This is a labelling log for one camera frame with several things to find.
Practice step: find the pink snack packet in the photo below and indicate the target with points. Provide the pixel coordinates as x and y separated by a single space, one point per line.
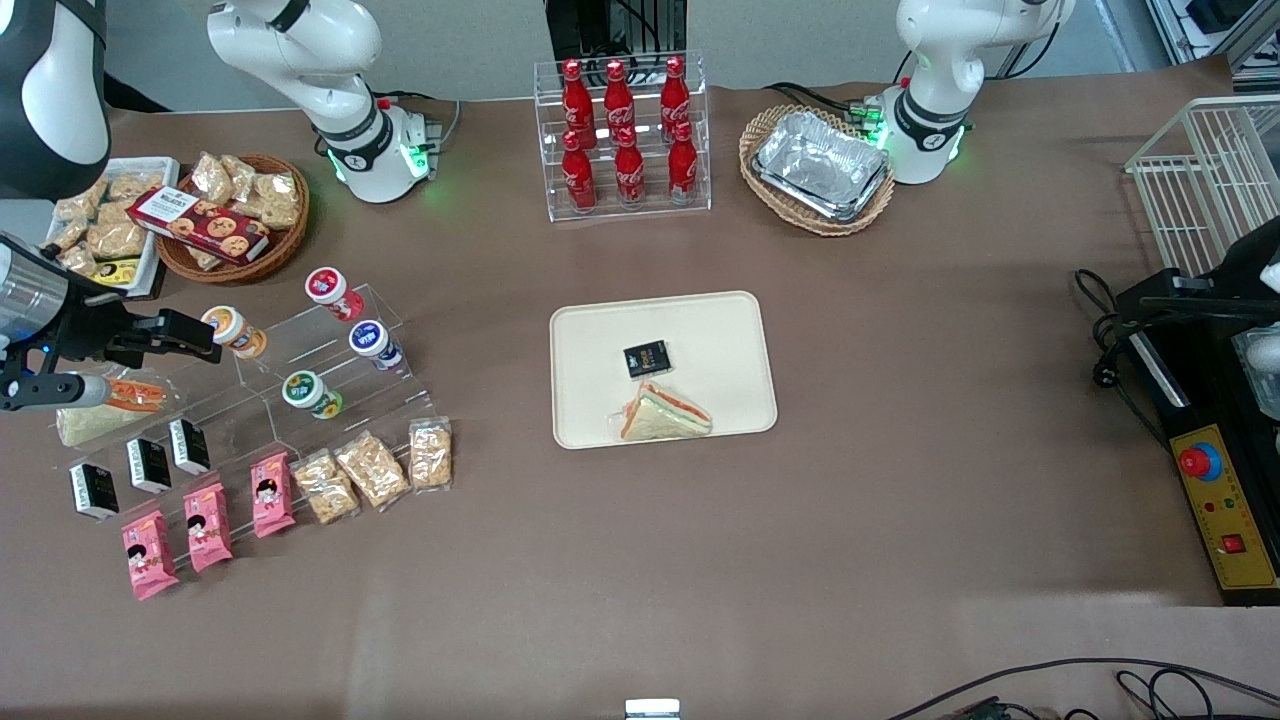
149 556
207 527
272 495

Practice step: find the aluminium frame structure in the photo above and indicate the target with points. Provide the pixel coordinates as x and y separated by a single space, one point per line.
1215 20

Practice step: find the clear bag of crackers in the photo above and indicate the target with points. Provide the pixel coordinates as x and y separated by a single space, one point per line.
372 470
431 455
325 488

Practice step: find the black yellow control box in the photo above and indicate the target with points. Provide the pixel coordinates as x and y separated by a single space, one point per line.
1225 520

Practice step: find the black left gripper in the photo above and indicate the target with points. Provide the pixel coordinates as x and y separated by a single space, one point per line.
1243 268

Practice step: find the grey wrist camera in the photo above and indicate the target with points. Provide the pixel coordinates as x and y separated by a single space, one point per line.
1262 370
50 390

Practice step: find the white rectangular snack tray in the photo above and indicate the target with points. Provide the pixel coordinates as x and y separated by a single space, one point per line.
165 170

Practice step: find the beige plastic tray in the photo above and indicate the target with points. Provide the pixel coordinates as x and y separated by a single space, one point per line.
720 340

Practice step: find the yellow black snack packet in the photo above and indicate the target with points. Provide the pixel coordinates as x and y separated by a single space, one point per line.
116 273

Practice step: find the orange lid yogurt cup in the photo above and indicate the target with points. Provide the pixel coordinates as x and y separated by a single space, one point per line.
238 333

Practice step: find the small black snack packet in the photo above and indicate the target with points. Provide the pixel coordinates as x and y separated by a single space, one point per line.
647 359

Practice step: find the small black white box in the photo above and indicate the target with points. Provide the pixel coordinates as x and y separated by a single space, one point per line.
149 466
189 446
93 490

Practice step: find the stacked aluminium foil trays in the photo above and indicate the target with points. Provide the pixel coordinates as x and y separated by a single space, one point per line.
822 165

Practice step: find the light tan wicker basket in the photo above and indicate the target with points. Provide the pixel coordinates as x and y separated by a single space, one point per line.
770 205

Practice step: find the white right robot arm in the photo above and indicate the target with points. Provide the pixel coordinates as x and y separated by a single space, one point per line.
340 60

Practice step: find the green lid yogurt cup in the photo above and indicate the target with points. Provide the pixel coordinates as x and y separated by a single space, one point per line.
310 392

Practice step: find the red cookie box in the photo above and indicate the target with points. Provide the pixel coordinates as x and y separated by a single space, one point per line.
200 225

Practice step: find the dark brown wicker basket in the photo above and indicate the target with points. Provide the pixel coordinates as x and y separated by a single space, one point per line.
285 245

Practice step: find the red cola bottle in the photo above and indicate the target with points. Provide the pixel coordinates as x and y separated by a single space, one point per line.
578 175
629 170
574 95
617 95
683 165
674 90

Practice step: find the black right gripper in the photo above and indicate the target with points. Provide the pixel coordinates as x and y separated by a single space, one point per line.
88 330

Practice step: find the wrapped triangle sandwich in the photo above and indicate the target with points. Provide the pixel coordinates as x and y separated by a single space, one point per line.
90 425
665 415

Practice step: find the clear acrylic tiered stand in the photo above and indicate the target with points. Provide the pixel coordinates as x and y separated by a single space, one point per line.
300 345

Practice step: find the blue gum jar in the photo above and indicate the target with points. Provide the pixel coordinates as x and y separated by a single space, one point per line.
376 344

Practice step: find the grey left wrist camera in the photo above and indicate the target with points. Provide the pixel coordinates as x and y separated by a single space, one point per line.
1262 370

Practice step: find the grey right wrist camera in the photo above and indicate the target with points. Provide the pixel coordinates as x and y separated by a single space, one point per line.
50 390

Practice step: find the clear acrylic bottle rack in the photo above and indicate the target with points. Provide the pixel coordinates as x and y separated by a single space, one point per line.
650 205

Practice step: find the red lid yogurt cup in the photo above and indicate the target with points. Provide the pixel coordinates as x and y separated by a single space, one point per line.
330 292

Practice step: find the clear bag of pastries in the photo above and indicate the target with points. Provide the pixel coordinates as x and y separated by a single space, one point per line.
77 260
212 178
242 175
275 198
65 237
116 240
78 205
132 186
205 259

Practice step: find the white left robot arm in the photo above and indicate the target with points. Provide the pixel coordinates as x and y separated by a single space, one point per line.
940 60

